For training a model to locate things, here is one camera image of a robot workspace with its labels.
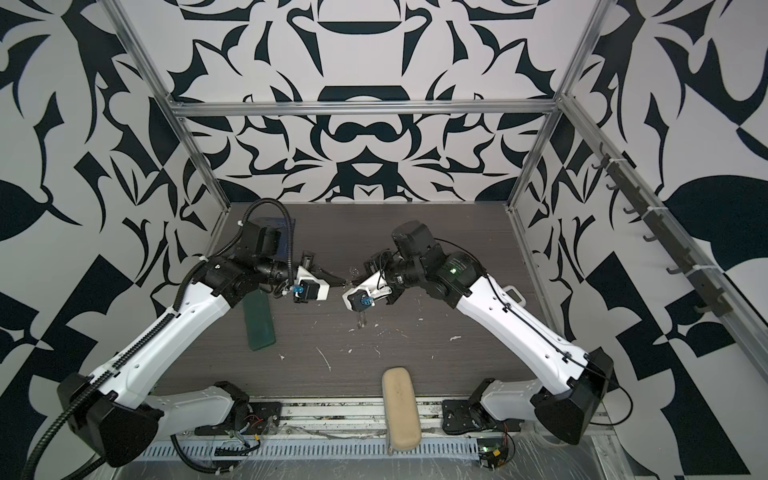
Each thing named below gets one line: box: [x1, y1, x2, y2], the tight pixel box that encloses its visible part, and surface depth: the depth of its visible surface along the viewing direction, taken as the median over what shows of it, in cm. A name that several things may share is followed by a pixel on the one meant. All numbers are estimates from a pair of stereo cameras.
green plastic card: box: [242, 289, 276, 351], surface depth 88 cm
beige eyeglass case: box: [382, 366, 422, 454], surface depth 75 cm
